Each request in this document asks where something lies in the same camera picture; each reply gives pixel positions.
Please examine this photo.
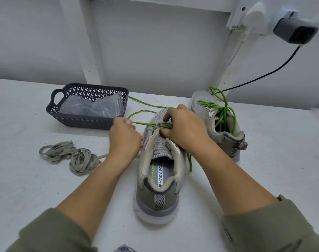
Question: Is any white plug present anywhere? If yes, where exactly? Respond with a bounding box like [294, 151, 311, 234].
[243, 2, 267, 30]

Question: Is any dark plastic lattice basket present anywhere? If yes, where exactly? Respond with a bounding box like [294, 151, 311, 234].
[46, 83, 130, 130]

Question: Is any green shoelace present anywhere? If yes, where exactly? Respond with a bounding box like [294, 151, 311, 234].
[198, 86, 237, 134]
[127, 96, 193, 173]

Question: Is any person's left forearm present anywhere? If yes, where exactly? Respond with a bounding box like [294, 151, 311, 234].
[7, 154, 135, 252]

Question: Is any white wall socket plate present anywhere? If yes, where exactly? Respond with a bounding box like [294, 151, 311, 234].
[227, 0, 319, 36]

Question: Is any person's right hand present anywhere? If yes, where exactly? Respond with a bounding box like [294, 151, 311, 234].
[160, 104, 214, 156]

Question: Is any gray sneaker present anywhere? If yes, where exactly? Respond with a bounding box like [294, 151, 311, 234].
[191, 90, 249, 162]
[133, 108, 183, 226]

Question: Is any black cable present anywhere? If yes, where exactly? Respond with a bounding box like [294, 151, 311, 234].
[221, 44, 303, 94]

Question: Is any clear plastic bag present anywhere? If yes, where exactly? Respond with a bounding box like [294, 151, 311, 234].
[60, 93, 127, 119]

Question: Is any white cable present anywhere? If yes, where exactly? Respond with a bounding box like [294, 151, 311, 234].
[215, 29, 245, 90]

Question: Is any person's right forearm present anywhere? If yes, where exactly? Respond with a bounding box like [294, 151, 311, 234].
[194, 140, 319, 252]

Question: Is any gray patterned garment piece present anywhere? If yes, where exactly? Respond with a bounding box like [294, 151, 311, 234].
[115, 244, 137, 252]

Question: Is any gray charger adapter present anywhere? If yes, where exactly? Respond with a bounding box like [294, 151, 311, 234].
[273, 18, 319, 45]

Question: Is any person's left hand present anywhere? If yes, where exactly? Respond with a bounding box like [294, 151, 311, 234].
[107, 117, 144, 163]

